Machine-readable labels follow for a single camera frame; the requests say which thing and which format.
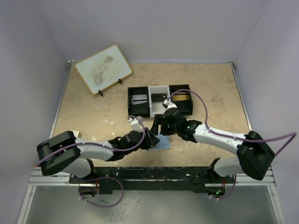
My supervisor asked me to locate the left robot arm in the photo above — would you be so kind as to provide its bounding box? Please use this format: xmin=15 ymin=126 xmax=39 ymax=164
xmin=37 ymin=128 xmax=160 ymax=178

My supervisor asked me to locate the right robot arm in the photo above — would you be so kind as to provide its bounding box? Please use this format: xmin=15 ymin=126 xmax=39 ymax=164
xmin=150 ymin=108 xmax=275 ymax=181

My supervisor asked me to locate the black card in bin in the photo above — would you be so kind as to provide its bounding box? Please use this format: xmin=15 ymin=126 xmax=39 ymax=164
xmin=151 ymin=93 xmax=167 ymax=103

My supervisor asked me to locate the gold card in bin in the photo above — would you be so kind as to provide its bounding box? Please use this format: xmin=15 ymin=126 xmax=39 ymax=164
xmin=172 ymin=92 xmax=190 ymax=101

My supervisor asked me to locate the silver cards stack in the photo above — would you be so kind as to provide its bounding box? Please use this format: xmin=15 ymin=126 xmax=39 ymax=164
xmin=131 ymin=94 xmax=148 ymax=105

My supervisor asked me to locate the middle white tray bin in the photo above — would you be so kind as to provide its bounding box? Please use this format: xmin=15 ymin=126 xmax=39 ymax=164
xmin=149 ymin=85 xmax=170 ymax=118

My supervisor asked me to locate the right black tray bin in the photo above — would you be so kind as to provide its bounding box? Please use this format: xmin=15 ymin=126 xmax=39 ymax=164
xmin=169 ymin=84 xmax=193 ymax=116

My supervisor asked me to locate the black tray bin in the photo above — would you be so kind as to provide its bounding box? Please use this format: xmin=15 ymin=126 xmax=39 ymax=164
xmin=169 ymin=84 xmax=193 ymax=116
xmin=128 ymin=86 xmax=150 ymax=118

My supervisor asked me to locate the left black tray bin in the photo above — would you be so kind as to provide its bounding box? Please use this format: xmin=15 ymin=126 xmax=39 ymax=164
xmin=128 ymin=86 xmax=150 ymax=118

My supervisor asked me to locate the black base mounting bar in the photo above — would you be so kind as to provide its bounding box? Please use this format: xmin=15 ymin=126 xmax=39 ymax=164
xmin=69 ymin=167 xmax=234 ymax=194

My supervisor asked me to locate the white green paper box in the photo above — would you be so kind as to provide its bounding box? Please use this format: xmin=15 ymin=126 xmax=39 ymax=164
xmin=72 ymin=131 xmax=80 ymax=138

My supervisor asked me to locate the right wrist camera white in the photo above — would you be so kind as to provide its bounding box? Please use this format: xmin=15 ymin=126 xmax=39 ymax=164
xmin=163 ymin=99 xmax=177 ymax=110

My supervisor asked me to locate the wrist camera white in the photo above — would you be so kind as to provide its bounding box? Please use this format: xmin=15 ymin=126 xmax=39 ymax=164
xmin=128 ymin=115 xmax=143 ymax=132
xmin=163 ymin=99 xmax=177 ymax=110

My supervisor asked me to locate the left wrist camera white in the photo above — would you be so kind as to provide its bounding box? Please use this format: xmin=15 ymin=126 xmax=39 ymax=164
xmin=128 ymin=115 xmax=143 ymax=132

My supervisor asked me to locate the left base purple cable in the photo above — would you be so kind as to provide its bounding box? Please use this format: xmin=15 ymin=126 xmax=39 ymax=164
xmin=78 ymin=176 xmax=125 ymax=208

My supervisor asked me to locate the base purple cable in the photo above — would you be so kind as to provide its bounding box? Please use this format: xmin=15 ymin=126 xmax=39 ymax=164
xmin=78 ymin=176 xmax=125 ymax=208
xmin=209 ymin=174 xmax=237 ymax=201

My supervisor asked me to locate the whiteboard with yellow frame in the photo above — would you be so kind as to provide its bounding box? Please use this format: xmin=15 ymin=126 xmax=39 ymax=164
xmin=75 ymin=44 xmax=133 ymax=95

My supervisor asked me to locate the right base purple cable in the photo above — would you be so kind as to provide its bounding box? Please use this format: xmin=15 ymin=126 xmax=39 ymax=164
xmin=209 ymin=174 xmax=237 ymax=201

